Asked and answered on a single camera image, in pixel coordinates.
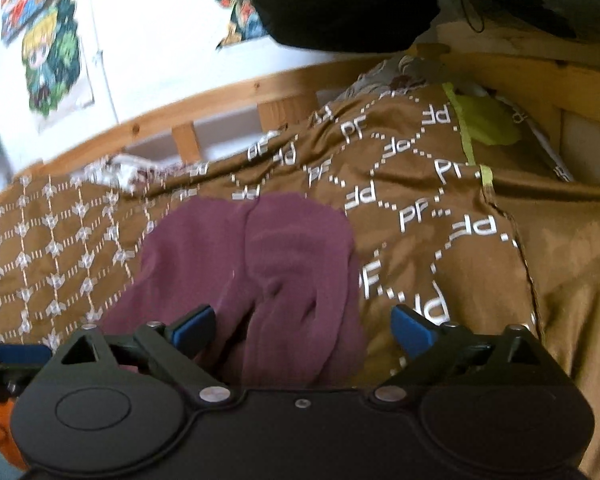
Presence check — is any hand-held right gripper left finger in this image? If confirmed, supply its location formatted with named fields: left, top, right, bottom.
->
left=50, top=304, right=233, bottom=406

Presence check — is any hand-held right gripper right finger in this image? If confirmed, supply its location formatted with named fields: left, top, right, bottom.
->
left=372, top=304, right=556, bottom=403

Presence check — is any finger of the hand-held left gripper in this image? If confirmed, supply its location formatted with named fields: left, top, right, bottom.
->
left=0, top=340, right=55, bottom=370

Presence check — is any maroon garment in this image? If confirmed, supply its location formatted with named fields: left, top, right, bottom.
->
left=100, top=192, right=370, bottom=390

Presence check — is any orange object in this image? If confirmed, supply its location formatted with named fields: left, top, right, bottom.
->
left=0, top=399, right=28, bottom=470

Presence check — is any brown floral-print blanket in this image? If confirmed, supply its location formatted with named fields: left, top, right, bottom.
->
left=0, top=159, right=208, bottom=343

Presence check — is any brown letter-print blanket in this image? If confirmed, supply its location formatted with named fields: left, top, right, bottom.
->
left=145, top=77, right=600, bottom=461

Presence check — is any lime green cloth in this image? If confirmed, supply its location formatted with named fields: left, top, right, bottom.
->
left=441, top=81, right=525, bottom=201

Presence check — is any black cloth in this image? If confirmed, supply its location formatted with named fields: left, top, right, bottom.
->
left=249, top=0, right=600, bottom=55

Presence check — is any wooden bed frame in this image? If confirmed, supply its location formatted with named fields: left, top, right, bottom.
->
left=0, top=20, right=600, bottom=211

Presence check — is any white wall conduit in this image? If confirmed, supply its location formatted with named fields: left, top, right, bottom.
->
left=91, top=0, right=121, bottom=123

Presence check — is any green cartoon wall poster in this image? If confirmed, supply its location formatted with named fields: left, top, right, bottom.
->
left=21, top=0, right=97, bottom=122

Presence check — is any black cable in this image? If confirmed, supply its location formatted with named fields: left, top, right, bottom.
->
left=457, top=0, right=487, bottom=35

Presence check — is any yellow and red wall poster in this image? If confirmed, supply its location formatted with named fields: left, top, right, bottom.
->
left=189, top=0, right=281, bottom=51

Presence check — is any red cartoon wall poster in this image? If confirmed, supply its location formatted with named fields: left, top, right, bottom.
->
left=0, top=0, right=103, bottom=43

